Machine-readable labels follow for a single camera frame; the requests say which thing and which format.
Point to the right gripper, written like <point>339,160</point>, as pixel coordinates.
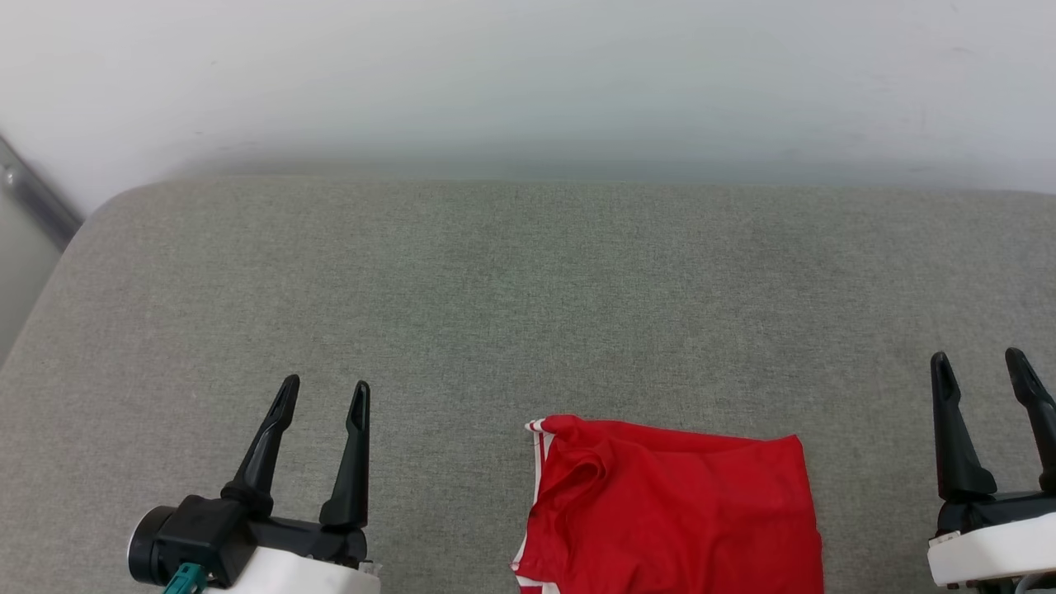
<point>998,544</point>

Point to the grey fabric sofa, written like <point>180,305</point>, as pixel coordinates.
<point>495,313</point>

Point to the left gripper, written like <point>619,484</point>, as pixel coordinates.
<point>305,573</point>

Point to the red basketball jersey white trim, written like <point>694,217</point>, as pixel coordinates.
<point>685,511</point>

